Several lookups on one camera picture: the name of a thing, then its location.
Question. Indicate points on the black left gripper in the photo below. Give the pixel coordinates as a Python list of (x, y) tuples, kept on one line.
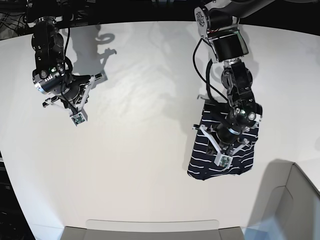
[(236, 119)]

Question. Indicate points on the beige chair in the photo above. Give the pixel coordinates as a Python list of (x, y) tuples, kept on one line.
[(287, 206), (133, 230)]

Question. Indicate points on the beige chair at right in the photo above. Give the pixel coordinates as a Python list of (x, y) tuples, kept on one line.
[(287, 206)]

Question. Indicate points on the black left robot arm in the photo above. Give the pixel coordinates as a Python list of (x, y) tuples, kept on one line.
[(217, 22)]

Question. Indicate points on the beige chair at bottom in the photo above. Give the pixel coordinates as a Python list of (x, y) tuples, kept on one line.
[(133, 230)]

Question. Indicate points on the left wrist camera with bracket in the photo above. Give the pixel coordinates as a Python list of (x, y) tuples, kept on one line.
[(224, 151)]

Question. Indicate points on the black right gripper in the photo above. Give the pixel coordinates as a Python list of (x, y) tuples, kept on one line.
[(49, 82)]

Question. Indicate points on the navy white striped T-shirt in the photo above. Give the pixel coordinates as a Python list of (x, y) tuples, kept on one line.
[(210, 157)]

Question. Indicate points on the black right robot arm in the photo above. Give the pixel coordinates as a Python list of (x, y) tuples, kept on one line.
[(47, 42)]

